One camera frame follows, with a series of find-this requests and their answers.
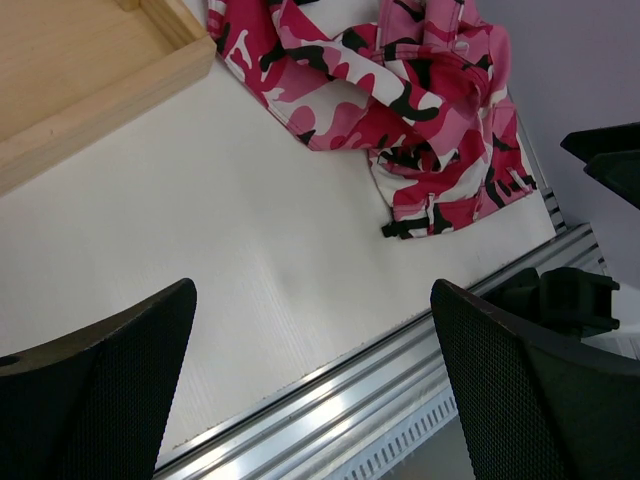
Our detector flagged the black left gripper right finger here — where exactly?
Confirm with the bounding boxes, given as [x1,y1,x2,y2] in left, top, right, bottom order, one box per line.
[431,279,639,479]

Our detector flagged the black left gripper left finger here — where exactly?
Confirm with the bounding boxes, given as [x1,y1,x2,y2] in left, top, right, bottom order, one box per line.
[1,278,197,479]

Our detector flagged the pink camouflage trousers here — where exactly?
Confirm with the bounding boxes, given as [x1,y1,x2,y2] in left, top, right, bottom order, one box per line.
[207,1,536,239]

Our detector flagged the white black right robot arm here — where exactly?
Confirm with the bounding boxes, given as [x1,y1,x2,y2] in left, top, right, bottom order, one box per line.
[484,122,639,360]

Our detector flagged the wooden clothes rack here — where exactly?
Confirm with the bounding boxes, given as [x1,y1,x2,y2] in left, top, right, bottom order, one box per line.
[1,0,216,193]

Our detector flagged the slotted grey cable duct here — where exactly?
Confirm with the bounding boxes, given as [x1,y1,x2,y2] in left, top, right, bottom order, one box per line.
[328,387,458,480]

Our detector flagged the aluminium right side rail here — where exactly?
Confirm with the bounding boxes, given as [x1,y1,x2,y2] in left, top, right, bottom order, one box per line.
[517,114,568,235]

